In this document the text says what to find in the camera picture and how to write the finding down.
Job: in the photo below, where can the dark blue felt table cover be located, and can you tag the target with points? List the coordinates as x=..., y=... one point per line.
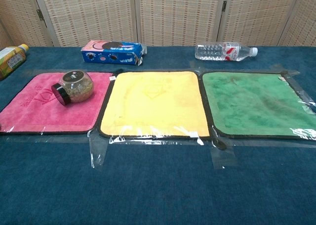
x=158, y=185

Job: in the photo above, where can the woven bamboo folding screen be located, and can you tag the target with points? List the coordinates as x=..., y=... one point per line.
x=172, y=14

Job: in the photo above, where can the pink cloth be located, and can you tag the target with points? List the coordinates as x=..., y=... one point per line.
x=37, y=116

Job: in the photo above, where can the clear plastic water bottle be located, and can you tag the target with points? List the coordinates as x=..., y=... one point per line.
x=217, y=52

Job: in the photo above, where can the green cloth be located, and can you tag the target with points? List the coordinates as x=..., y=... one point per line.
x=251, y=106

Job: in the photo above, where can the clear tape strip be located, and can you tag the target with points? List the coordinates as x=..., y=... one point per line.
x=98, y=150
x=224, y=158

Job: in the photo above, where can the clear plastic jar black lid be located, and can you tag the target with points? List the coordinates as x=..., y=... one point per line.
x=79, y=86

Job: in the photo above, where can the yellow cloth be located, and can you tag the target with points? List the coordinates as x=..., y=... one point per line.
x=153, y=106

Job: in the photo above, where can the yellow tea drink bottle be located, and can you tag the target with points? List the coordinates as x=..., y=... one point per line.
x=11, y=61

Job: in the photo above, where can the blue pink cookie box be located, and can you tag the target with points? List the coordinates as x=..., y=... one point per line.
x=111, y=54

